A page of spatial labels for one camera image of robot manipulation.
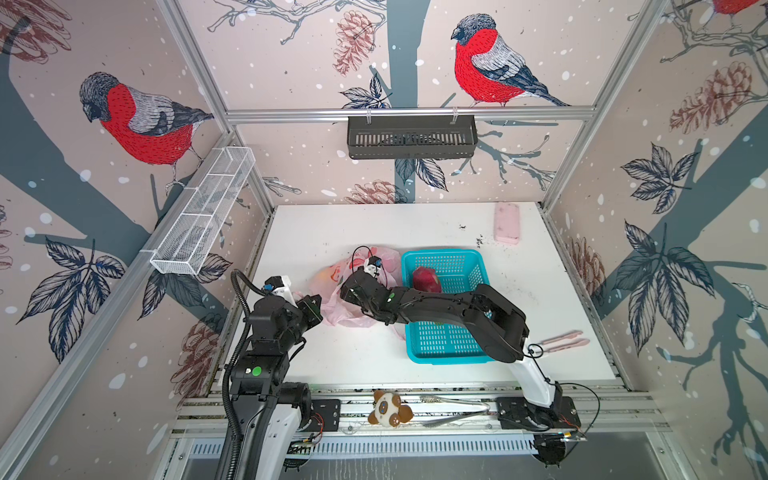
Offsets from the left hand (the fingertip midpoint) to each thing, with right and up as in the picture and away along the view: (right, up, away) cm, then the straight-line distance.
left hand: (320, 296), depth 73 cm
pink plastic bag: (-3, -1, +19) cm, 19 cm away
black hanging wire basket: (+25, +50, +31) cm, 64 cm away
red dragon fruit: (+28, +1, +17) cm, 33 cm away
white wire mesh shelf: (-34, +21, +6) cm, 40 cm away
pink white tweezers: (+68, -17, +11) cm, 71 cm away
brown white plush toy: (+17, -28, 0) cm, 33 cm away
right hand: (+3, -2, +17) cm, 18 cm away
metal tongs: (+33, -29, +5) cm, 44 cm away
